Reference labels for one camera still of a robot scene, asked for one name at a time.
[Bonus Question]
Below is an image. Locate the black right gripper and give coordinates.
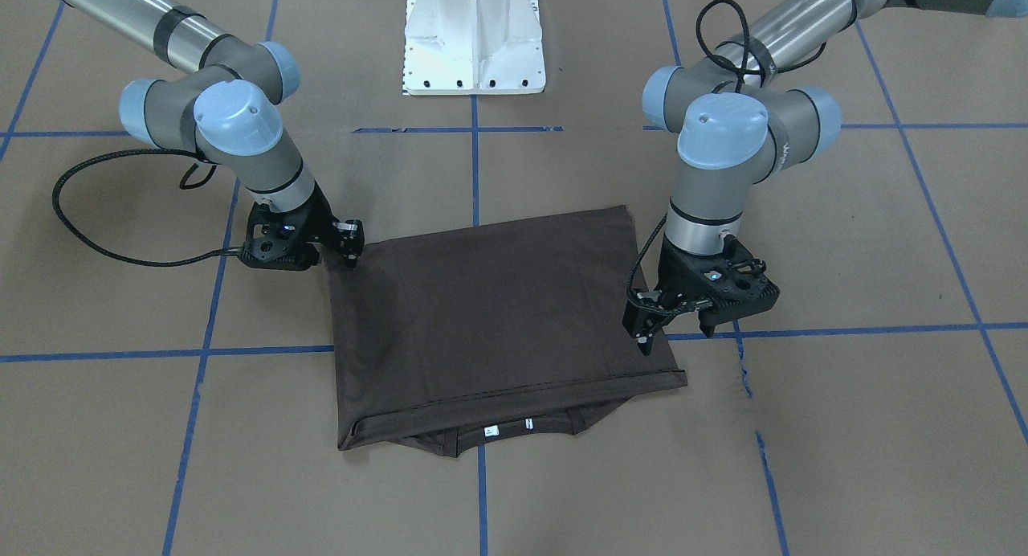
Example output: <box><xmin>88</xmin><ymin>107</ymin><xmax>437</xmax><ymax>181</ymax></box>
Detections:
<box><xmin>238</xmin><ymin>186</ymin><xmax>365</xmax><ymax>271</ymax></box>

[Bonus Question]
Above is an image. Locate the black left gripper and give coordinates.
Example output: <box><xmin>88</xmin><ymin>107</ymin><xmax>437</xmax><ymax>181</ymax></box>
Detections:
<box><xmin>622</xmin><ymin>236</ymin><xmax>781</xmax><ymax>356</ymax></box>

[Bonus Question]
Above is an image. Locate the dark brown t-shirt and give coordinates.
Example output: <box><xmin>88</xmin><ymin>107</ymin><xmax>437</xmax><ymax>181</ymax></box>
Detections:
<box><xmin>326</xmin><ymin>206</ymin><xmax>687</xmax><ymax>457</ymax></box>

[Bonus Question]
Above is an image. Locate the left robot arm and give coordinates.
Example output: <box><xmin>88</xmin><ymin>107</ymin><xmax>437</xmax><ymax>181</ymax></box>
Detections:
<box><xmin>622</xmin><ymin>0</ymin><xmax>1026</xmax><ymax>355</ymax></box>

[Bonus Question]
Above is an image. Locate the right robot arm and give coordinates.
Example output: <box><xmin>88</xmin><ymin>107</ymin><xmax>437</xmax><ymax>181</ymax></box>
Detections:
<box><xmin>51</xmin><ymin>0</ymin><xmax>365</xmax><ymax>271</ymax></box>

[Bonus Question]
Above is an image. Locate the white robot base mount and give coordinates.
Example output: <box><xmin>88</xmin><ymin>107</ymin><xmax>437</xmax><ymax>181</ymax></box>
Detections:
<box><xmin>402</xmin><ymin>0</ymin><xmax>547</xmax><ymax>96</ymax></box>

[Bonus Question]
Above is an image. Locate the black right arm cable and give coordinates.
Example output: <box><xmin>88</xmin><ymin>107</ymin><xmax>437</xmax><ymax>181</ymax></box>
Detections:
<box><xmin>51</xmin><ymin>146</ymin><xmax>250</xmax><ymax>268</ymax></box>

